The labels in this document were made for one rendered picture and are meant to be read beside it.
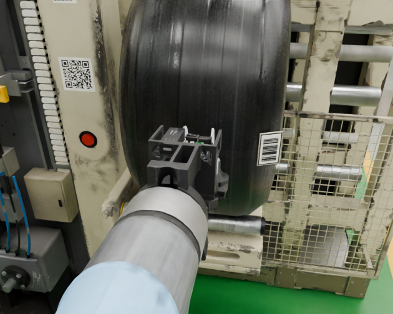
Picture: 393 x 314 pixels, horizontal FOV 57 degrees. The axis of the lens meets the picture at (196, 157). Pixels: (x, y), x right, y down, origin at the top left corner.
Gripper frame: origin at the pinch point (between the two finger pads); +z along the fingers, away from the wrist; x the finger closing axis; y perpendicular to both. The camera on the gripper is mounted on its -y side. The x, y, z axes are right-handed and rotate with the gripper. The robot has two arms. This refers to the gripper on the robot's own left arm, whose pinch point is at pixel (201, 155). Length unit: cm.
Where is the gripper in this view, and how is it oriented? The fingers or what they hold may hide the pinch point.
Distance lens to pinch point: 51.5
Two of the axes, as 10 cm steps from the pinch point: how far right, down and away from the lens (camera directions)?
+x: -9.9, -0.9, 1.5
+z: 1.7, -3.9, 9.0
